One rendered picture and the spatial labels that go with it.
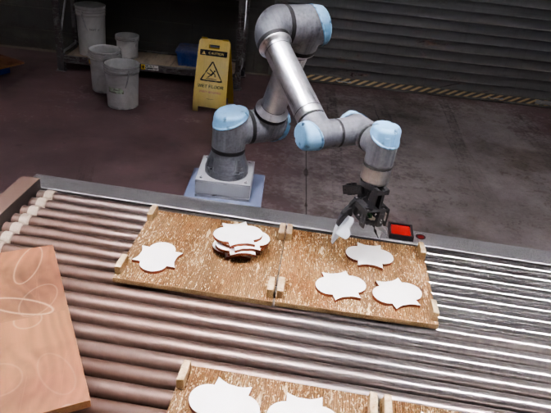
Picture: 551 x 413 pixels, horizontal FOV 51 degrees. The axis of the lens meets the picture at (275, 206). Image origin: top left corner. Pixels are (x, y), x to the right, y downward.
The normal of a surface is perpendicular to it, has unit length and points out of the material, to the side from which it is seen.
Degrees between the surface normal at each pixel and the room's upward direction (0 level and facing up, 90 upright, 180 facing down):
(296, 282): 0
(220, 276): 0
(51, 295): 0
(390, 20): 86
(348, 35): 85
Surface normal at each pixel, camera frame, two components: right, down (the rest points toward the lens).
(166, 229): 0.10, -0.86
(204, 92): -0.10, 0.30
